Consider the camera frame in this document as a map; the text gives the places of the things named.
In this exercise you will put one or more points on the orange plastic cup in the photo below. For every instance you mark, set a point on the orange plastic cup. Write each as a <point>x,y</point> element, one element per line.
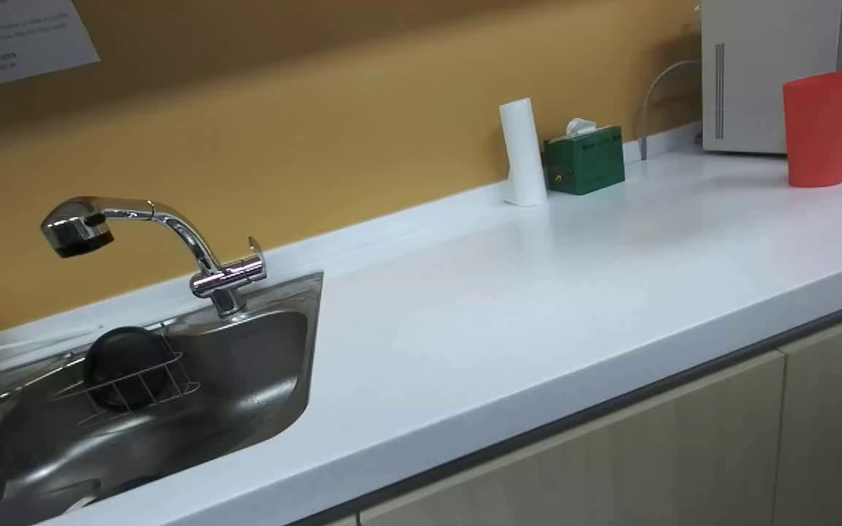
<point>820,133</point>

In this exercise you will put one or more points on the white cylindrical bottle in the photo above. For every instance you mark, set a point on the white cylindrical bottle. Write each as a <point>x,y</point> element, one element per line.
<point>522,151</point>

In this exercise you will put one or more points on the green tissue box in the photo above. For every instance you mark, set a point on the green tissue box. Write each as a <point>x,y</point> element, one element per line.
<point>585,164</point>

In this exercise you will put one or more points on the white tissue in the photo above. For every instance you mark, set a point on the white tissue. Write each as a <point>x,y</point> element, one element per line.
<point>580,127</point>

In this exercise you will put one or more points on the stainless steel sink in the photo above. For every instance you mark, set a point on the stainless steel sink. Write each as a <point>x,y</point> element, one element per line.
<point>234,381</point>

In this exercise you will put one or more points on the chrome sink faucet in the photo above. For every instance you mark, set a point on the chrome sink faucet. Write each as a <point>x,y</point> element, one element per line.
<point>192,237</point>

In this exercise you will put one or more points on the wide beige cabinet door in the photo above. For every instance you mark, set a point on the wide beige cabinet door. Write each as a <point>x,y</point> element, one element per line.
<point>635,457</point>

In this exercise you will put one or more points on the narrow beige cabinet door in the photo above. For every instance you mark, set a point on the narrow beige cabinet door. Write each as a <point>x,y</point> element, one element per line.
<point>833,419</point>

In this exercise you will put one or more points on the white paper notice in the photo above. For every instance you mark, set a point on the white paper notice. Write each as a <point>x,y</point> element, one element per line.
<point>12,34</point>

